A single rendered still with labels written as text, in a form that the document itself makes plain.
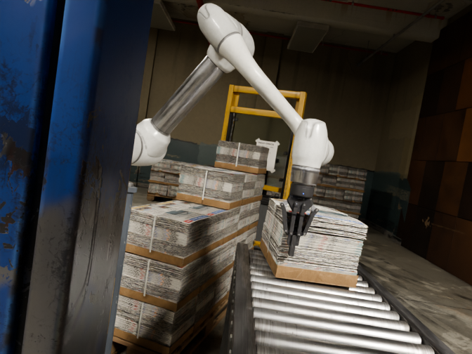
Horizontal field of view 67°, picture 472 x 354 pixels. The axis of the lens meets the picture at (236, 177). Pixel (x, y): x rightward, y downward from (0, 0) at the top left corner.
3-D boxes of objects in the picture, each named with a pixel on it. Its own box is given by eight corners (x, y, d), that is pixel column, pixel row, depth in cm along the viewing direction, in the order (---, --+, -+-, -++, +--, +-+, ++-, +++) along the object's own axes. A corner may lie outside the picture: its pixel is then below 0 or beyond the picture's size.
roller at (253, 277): (246, 272, 124) (248, 274, 119) (380, 294, 124) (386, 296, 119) (244, 287, 123) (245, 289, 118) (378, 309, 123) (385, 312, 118)
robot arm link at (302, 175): (290, 164, 120) (286, 181, 120) (293, 165, 111) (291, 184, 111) (317, 168, 120) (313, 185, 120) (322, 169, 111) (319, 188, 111)
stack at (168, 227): (101, 359, 190) (122, 206, 184) (194, 290, 300) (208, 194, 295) (164, 385, 178) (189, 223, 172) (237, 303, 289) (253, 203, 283)
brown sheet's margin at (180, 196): (175, 198, 238) (176, 192, 237) (192, 195, 265) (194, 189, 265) (229, 209, 227) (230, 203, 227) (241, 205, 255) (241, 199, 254)
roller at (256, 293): (246, 296, 111) (248, 284, 109) (394, 320, 111) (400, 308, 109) (245, 307, 107) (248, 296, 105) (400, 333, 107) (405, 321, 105)
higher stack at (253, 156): (193, 291, 300) (217, 139, 291) (207, 280, 328) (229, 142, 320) (236, 303, 288) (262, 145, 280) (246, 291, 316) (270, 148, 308)
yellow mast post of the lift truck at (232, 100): (201, 260, 356) (229, 84, 345) (205, 258, 364) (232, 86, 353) (210, 262, 353) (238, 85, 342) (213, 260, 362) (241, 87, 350)
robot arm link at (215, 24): (237, 24, 119) (251, 38, 132) (208, -13, 124) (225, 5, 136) (208, 51, 123) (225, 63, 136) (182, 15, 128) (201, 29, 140)
